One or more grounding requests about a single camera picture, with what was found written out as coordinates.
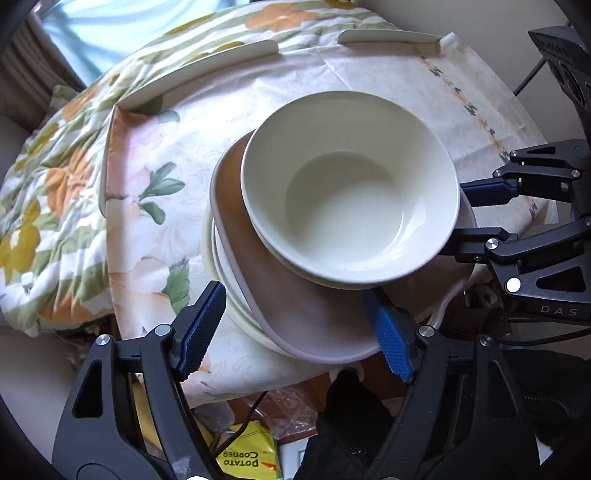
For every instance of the light blue sheet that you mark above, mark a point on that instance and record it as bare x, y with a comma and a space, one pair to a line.
93, 36

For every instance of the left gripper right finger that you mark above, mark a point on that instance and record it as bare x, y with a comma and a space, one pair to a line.
462, 417

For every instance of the duck pattern plate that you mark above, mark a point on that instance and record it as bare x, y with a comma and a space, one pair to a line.
217, 267

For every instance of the white ribbed bowl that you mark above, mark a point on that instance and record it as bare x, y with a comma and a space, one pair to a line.
311, 277

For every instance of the cream round bowl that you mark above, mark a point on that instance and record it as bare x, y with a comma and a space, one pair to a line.
350, 187

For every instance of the floral striped duvet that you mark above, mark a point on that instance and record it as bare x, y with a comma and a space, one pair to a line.
53, 237

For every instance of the left brown curtain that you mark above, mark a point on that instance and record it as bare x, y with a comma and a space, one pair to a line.
31, 66

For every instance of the yellow potato corner bag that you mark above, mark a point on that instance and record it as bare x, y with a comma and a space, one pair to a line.
252, 456

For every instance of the floral white tablecloth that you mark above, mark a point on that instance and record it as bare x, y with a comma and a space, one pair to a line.
161, 160

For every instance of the pink square dish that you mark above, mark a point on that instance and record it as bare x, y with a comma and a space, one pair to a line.
310, 322

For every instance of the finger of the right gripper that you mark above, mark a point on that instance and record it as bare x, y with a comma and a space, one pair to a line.
474, 245
490, 192

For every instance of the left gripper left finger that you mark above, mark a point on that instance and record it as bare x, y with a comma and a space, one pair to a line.
99, 437

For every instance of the green striped pillow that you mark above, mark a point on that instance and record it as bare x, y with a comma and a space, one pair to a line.
61, 95

